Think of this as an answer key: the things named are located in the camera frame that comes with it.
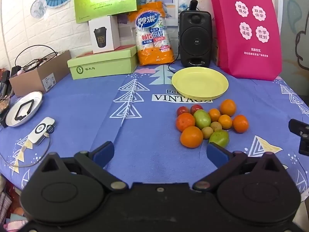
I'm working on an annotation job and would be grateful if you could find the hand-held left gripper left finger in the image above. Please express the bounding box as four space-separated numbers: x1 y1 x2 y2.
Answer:
38 141 128 191

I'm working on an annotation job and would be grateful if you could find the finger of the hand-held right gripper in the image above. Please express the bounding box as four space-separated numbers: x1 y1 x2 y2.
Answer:
289 119 309 156

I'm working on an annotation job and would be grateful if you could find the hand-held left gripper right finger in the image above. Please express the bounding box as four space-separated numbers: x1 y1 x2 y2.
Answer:
193 142 288 191

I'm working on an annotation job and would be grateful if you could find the green tomato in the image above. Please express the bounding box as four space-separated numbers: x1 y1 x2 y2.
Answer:
194 109 211 130
209 130 230 148

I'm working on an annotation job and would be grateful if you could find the large orange mandarin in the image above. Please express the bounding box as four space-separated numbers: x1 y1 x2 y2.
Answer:
219 99 237 117
180 126 204 148
232 115 249 133
175 112 195 132

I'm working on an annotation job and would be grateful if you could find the small orange mandarin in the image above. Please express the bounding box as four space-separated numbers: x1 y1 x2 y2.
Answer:
218 114 233 129
208 108 221 122

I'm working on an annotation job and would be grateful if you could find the yellow plastic plate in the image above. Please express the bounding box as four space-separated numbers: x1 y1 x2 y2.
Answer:
171 67 229 101

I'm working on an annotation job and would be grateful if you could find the blue printed tablecloth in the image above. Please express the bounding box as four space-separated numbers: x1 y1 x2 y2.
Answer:
0 64 309 199

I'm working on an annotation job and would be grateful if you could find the white handheld device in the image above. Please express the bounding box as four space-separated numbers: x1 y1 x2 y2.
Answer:
28 117 57 146

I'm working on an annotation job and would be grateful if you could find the white round tray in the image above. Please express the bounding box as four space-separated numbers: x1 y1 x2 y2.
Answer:
5 91 43 127

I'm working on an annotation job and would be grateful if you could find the light green shoe box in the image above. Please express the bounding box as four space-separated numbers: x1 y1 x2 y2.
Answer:
67 46 138 80

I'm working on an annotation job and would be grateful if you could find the brown cardboard box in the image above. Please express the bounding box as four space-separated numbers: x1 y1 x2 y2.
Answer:
9 50 72 97

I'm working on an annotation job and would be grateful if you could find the pink shopping bag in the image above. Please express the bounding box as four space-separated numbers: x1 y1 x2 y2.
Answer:
209 0 283 82

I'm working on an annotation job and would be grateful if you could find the white cup box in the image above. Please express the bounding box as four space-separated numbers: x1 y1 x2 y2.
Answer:
88 15 121 54

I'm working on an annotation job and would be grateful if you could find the black speaker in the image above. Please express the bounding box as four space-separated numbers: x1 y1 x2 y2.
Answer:
179 10 213 68

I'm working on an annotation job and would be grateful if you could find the orange paper cup pack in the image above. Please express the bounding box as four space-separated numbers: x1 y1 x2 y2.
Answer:
128 1 175 66

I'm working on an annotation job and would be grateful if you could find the shiny green gift box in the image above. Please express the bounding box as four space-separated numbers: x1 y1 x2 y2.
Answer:
73 0 138 25

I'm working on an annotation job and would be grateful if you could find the small blue paper fan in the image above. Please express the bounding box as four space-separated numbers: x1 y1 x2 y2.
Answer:
31 0 48 19

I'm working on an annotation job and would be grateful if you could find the black bracket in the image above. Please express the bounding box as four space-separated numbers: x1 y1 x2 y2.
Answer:
14 99 34 121

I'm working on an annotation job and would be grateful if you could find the black speaker cable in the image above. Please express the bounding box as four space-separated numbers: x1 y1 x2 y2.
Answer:
168 55 180 74

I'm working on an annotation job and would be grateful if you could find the black cable loop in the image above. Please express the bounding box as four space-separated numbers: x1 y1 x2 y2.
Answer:
18 44 59 72

